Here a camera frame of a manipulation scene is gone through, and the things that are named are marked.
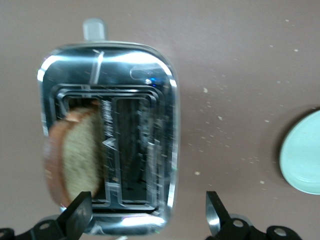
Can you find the beige chrome toaster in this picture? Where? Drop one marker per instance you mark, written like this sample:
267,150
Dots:
140,75

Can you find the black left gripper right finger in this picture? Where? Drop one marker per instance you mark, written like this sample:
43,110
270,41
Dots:
225,228

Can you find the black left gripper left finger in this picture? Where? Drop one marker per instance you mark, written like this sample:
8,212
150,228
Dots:
72,217

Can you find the pale green round plate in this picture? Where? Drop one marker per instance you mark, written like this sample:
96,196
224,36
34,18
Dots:
302,155

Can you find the brown bread slice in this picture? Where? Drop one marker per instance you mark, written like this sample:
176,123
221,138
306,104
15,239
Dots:
80,155

